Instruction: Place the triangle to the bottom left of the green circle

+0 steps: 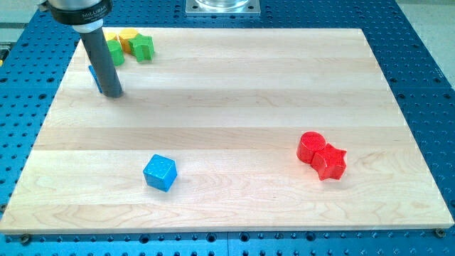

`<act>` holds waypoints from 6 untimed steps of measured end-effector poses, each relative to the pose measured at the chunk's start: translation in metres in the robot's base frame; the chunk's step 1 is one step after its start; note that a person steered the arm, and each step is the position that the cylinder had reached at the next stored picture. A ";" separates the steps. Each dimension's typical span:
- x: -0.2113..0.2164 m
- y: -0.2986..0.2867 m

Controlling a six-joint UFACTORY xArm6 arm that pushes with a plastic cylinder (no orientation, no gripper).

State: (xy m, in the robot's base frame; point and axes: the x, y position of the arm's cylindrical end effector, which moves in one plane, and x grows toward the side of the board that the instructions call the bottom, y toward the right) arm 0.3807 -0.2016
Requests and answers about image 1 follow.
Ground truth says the light wooden board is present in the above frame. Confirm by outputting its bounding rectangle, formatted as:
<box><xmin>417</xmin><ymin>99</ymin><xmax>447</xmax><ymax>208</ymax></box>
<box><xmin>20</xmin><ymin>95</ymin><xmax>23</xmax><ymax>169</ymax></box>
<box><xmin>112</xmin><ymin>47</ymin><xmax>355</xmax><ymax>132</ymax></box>
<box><xmin>1</xmin><ymin>28</ymin><xmax>454</xmax><ymax>234</ymax></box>

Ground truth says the red star block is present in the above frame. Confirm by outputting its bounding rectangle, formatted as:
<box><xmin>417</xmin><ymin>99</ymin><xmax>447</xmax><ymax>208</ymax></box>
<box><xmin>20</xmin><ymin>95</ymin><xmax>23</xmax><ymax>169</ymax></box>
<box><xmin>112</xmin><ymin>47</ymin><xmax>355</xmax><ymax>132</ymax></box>
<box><xmin>311</xmin><ymin>144</ymin><xmax>347</xmax><ymax>181</ymax></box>

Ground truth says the green star block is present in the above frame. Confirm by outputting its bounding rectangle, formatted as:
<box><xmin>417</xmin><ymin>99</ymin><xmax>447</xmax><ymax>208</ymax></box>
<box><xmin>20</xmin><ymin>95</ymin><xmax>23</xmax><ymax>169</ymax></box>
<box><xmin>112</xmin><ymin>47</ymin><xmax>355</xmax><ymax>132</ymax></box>
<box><xmin>128</xmin><ymin>33</ymin><xmax>155</xmax><ymax>63</ymax></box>

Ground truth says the orange hexagon block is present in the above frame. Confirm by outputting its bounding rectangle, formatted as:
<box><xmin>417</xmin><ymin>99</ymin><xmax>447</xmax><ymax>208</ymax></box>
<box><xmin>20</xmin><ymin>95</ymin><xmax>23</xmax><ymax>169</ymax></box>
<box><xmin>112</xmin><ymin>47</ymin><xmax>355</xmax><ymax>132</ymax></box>
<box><xmin>118</xmin><ymin>28</ymin><xmax>138</xmax><ymax>53</ymax></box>

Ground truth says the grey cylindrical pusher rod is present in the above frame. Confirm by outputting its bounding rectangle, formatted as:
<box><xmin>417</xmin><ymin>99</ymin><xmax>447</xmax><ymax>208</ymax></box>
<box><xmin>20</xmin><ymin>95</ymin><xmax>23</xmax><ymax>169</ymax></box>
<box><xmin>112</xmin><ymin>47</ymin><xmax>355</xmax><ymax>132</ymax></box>
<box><xmin>80</xmin><ymin>28</ymin><xmax>123</xmax><ymax>98</ymax></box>

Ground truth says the green cylinder block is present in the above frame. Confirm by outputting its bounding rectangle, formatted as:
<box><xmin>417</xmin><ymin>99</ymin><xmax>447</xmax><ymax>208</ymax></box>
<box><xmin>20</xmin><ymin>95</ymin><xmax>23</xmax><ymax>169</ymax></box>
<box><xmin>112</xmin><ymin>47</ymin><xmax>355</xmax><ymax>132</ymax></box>
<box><xmin>107</xmin><ymin>40</ymin><xmax>124</xmax><ymax>66</ymax></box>

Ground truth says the blue triangle block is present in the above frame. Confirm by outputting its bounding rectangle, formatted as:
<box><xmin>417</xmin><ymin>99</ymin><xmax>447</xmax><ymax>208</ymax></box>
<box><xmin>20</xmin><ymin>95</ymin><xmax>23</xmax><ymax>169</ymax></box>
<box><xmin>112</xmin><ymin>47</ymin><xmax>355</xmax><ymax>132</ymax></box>
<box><xmin>88</xmin><ymin>65</ymin><xmax>102</xmax><ymax>93</ymax></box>

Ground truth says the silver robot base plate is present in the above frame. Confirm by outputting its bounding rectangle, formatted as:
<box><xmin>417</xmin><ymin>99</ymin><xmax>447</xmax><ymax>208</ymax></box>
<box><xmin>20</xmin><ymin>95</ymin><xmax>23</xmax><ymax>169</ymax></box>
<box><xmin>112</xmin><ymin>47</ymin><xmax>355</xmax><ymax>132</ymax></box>
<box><xmin>185</xmin><ymin>0</ymin><xmax>261</xmax><ymax>17</ymax></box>

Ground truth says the blue perforated table plate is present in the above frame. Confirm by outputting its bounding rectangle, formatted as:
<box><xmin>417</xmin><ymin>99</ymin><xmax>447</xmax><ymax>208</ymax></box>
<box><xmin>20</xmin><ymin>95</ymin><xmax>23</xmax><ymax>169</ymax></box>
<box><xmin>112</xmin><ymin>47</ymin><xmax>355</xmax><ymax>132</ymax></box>
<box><xmin>1</xmin><ymin>0</ymin><xmax>454</xmax><ymax>255</ymax></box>

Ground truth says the blue cube block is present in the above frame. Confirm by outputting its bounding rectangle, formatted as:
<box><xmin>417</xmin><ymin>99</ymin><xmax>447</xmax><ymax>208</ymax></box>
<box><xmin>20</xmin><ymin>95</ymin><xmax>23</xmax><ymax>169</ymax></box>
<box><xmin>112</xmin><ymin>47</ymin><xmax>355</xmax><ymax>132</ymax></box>
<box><xmin>143</xmin><ymin>154</ymin><xmax>177</xmax><ymax>192</ymax></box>

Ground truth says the yellow block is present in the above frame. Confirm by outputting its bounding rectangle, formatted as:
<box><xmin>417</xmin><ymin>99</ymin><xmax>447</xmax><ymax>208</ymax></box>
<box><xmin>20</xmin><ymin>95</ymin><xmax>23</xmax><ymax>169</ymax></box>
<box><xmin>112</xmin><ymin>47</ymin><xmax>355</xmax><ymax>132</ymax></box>
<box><xmin>104</xmin><ymin>32</ymin><xmax>118</xmax><ymax>41</ymax></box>

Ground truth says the red cylinder block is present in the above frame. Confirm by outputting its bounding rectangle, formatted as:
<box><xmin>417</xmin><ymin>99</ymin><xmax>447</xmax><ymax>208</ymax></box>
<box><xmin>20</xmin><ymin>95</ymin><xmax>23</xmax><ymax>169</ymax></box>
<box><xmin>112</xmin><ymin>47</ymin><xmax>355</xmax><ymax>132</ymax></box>
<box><xmin>296</xmin><ymin>132</ymin><xmax>326</xmax><ymax>164</ymax></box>

